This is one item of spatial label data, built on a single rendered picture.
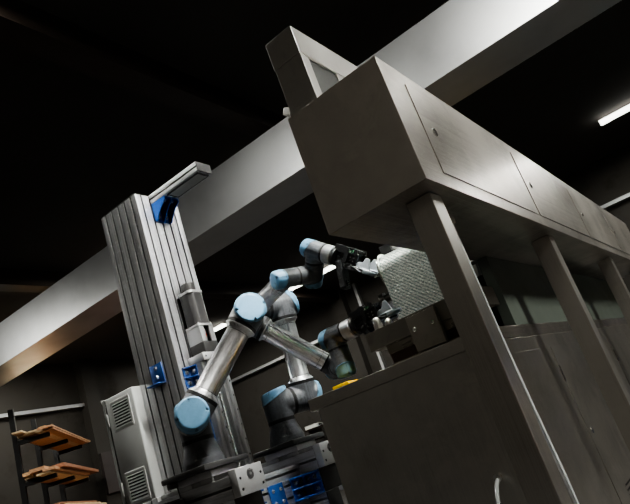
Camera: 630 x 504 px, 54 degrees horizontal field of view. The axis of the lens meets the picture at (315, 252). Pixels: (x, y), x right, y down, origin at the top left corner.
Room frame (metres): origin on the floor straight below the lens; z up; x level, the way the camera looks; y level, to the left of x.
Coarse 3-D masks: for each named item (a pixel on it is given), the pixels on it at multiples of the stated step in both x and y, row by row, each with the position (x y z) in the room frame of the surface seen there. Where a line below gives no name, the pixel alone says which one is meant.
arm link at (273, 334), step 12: (264, 324) 2.29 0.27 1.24; (264, 336) 2.31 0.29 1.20; (276, 336) 2.31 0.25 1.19; (288, 336) 2.33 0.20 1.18; (288, 348) 2.33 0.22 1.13; (300, 348) 2.33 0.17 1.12; (312, 348) 2.35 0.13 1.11; (312, 360) 2.35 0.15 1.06; (324, 360) 2.35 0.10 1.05; (324, 372) 2.38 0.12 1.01
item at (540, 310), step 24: (480, 264) 1.97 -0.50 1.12; (504, 264) 2.09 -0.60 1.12; (528, 264) 2.35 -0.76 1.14; (504, 288) 1.99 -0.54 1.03; (528, 288) 2.23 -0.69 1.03; (552, 288) 2.52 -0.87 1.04; (600, 288) 3.40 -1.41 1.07; (504, 312) 1.97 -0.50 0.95; (528, 312) 2.12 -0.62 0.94; (552, 312) 2.37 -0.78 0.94; (600, 312) 3.13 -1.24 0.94
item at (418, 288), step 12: (408, 276) 2.08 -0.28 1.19; (420, 276) 2.06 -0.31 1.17; (432, 276) 2.04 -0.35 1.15; (396, 288) 2.12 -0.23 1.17; (408, 288) 2.09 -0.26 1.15; (420, 288) 2.07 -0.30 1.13; (432, 288) 2.05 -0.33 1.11; (396, 300) 2.12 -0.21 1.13; (408, 300) 2.10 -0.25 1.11; (420, 300) 2.08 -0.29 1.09; (432, 300) 2.06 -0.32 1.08; (408, 312) 2.11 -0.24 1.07
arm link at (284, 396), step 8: (272, 392) 2.62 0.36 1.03; (280, 392) 2.63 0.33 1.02; (288, 392) 2.66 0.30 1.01; (264, 400) 2.64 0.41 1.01; (272, 400) 2.62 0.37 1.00; (280, 400) 2.63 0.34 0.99; (288, 400) 2.65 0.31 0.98; (296, 400) 2.67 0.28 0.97; (264, 408) 2.65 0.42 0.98; (272, 408) 2.62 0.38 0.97; (280, 408) 2.62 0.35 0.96; (288, 408) 2.65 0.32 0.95; (296, 408) 2.68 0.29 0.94; (272, 416) 2.63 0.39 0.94; (280, 416) 2.62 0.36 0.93
